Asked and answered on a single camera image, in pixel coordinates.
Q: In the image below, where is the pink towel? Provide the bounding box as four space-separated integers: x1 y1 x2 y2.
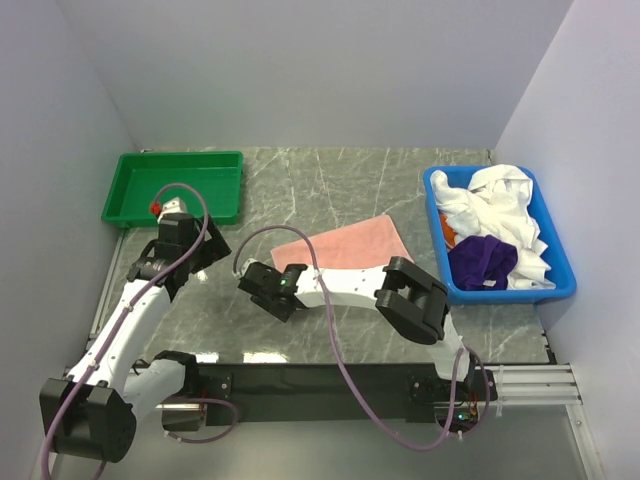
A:
270 213 416 274

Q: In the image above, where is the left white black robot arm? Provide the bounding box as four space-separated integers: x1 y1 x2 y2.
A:
39 212 231 463

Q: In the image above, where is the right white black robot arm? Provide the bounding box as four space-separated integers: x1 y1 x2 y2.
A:
235 256 477 399

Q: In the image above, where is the green plastic tray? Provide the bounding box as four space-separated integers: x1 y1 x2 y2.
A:
102 151 243 229

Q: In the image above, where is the orange towel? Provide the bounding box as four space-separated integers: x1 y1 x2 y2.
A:
439 213 457 250

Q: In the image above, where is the purple towel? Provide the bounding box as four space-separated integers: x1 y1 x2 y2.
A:
448 235 518 291

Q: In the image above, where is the white crumpled towel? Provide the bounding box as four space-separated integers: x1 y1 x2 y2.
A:
430 165 556 290

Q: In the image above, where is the blue plastic bin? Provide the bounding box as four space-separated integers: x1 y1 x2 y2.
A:
423 165 577 305

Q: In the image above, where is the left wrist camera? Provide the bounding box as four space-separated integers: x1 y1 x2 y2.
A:
150 197 187 222

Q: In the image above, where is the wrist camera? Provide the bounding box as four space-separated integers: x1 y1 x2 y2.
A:
234 258 255 278
150 197 187 222

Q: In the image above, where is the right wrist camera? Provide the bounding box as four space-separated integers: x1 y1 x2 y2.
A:
234 258 255 278

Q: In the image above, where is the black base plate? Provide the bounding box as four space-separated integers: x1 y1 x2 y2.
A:
160 363 498 432

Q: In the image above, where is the aluminium frame rail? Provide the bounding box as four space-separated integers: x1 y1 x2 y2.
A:
29 363 606 480

